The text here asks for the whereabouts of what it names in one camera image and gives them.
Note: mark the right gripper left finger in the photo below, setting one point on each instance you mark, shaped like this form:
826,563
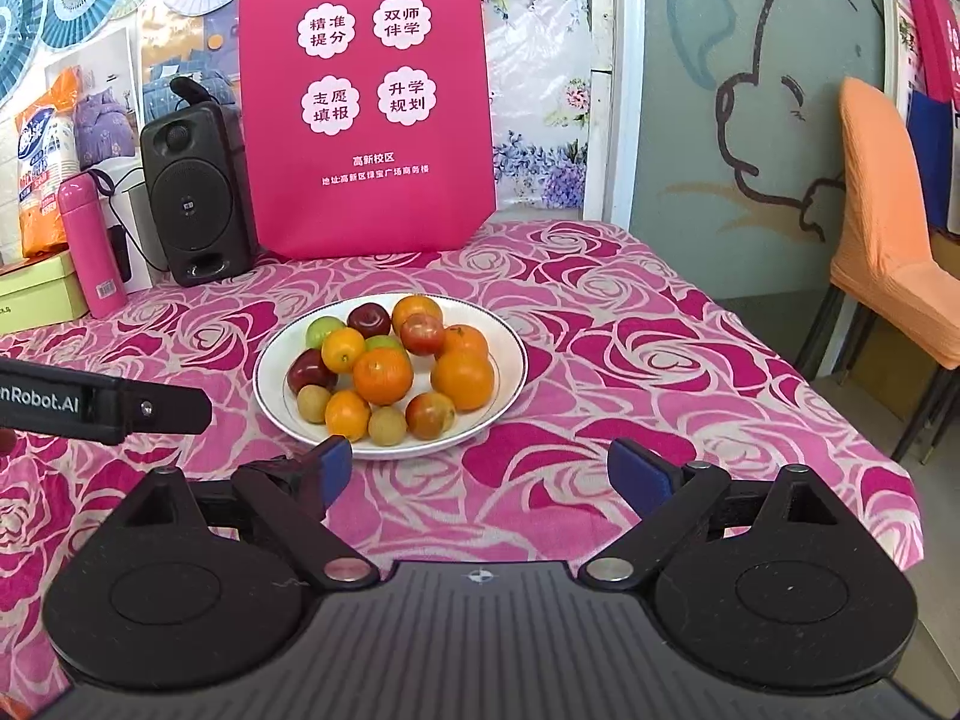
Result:
289,497

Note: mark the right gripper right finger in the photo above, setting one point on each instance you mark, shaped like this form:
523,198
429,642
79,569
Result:
674,504

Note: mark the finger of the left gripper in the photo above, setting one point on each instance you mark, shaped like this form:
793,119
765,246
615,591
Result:
152,408

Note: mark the tan longan fruit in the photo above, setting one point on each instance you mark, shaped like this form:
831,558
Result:
387,426
311,401

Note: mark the green oval fruit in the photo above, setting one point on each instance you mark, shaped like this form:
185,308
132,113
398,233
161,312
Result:
384,341

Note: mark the dark red plum large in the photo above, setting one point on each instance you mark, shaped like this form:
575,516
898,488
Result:
370,320

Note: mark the person's left hand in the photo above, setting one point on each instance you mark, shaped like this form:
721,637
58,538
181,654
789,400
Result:
7,441

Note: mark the white round plate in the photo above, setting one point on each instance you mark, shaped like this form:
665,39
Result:
505,352

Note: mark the yellow orange right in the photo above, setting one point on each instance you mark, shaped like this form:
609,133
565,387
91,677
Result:
347,415

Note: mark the green cardboard box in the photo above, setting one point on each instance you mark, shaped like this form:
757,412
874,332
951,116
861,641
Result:
40,293

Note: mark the large navel orange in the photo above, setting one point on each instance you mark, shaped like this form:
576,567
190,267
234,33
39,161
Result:
383,376

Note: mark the pink thermos bottle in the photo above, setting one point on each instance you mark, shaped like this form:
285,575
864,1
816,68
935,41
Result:
79,203

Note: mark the small yellow orange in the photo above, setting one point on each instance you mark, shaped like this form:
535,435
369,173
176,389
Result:
341,349

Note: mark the red yellow apple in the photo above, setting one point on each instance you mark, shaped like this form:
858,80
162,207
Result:
429,415

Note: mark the green apple round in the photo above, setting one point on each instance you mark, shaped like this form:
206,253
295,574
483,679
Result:
319,329

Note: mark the small red apple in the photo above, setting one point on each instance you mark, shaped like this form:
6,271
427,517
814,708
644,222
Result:
422,335

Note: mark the orange on plate right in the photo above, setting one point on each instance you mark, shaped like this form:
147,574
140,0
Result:
465,377

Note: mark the black speaker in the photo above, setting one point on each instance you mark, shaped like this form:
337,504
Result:
196,178

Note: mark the small orange far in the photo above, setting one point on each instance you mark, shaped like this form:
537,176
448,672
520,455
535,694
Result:
414,305

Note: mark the medium orange tangerine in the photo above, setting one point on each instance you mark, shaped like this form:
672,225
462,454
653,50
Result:
463,338

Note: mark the white box behind thermos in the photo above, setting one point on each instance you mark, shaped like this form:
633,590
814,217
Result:
131,227

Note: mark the orange snack bag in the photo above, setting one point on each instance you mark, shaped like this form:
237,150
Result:
46,154

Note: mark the orange chair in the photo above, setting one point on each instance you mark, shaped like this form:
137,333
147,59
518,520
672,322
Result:
884,258

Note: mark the pink tote bag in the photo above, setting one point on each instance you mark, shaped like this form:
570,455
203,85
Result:
367,124

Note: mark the hanging pink bag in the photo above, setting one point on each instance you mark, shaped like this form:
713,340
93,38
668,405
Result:
937,30

